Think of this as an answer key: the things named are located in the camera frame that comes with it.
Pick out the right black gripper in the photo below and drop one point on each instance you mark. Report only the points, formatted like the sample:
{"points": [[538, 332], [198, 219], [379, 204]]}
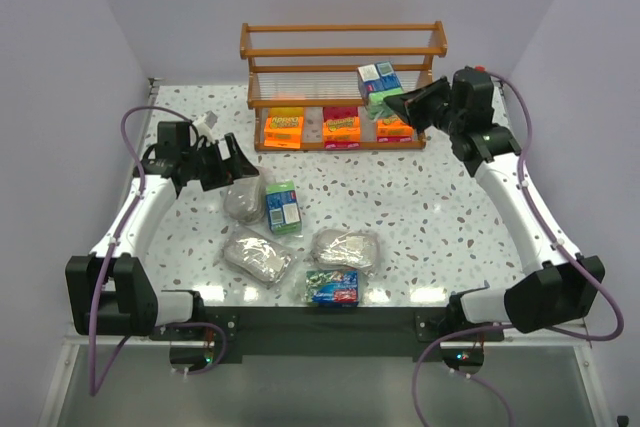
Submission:
{"points": [[430, 104]]}

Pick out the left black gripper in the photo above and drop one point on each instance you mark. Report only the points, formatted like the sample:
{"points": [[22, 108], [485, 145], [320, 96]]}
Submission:
{"points": [[220, 165]]}

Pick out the orange pink Scrub Mommy box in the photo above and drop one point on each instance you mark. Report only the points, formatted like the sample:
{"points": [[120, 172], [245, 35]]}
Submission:
{"points": [[393, 130]]}

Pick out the orange Scrub Daddy box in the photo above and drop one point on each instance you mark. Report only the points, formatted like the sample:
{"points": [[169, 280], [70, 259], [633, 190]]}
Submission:
{"points": [[284, 127]]}

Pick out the orange Scrub Mommy box back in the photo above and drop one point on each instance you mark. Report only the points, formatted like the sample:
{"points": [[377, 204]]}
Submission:
{"points": [[341, 128]]}

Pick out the blue green colourful sponge pack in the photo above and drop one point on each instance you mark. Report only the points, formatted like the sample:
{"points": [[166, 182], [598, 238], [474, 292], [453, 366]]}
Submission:
{"points": [[332, 288]]}

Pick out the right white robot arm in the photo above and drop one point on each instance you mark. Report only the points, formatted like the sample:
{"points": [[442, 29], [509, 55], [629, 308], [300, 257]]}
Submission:
{"points": [[559, 282]]}

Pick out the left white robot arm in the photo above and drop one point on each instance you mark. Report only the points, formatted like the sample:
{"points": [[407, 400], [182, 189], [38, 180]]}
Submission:
{"points": [[109, 290]]}

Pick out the wooden three-tier shelf rack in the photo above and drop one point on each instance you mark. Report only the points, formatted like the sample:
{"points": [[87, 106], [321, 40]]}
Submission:
{"points": [[315, 66]]}

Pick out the silver scourer pack upper left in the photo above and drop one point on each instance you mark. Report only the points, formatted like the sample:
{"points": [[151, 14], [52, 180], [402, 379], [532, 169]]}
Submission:
{"points": [[244, 201]]}

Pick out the silver scourer pack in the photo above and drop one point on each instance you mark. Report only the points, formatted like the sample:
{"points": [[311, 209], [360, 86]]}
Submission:
{"points": [[244, 201], [263, 259], [356, 250]]}

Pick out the silver scourer pack lower left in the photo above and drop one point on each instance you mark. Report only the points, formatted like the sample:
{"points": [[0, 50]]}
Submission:
{"points": [[263, 259]]}

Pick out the silver scourer pack right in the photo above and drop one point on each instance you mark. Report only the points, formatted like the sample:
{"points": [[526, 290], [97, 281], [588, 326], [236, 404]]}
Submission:
{"points": [[356, 250]]}

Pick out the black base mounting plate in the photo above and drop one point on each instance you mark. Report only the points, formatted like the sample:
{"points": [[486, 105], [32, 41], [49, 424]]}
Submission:
{"points": [[330, 331]]}

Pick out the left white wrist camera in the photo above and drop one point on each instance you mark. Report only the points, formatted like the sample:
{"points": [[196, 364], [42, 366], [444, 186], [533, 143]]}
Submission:
{"points": [[204, 125]]}

